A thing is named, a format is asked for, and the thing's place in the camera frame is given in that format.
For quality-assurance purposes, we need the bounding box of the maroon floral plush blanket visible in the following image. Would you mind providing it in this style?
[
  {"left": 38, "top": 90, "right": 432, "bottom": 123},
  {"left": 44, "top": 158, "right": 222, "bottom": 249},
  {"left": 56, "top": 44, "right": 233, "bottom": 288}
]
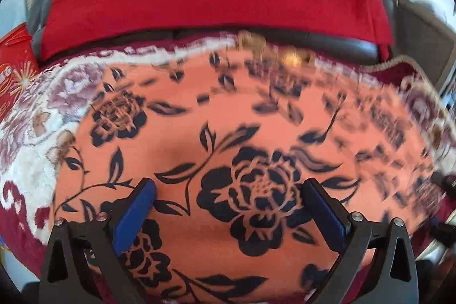
[{"left": 1, "top": 35, "right": 455, "bottom": 272}]

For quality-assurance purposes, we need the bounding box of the orange floral blouse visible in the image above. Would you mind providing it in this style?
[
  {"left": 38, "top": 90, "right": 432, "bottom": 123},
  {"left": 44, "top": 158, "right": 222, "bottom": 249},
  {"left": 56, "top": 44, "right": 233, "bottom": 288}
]
[{"left": 53, "top": 46, "right": 441, "bottom": 303}]

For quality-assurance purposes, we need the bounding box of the red gift box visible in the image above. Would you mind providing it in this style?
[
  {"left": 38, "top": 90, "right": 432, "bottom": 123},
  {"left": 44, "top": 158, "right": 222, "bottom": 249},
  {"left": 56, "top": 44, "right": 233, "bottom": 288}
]
[{"left": 0, "top": 22, "right": 39, "bottom": 120}]

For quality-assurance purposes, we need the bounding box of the black leather sofa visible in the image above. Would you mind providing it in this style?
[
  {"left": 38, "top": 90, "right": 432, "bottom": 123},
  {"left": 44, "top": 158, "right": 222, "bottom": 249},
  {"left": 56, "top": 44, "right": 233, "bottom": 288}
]
[{"left": 25, "top": 0, "right": 381, "bottom": 66}]

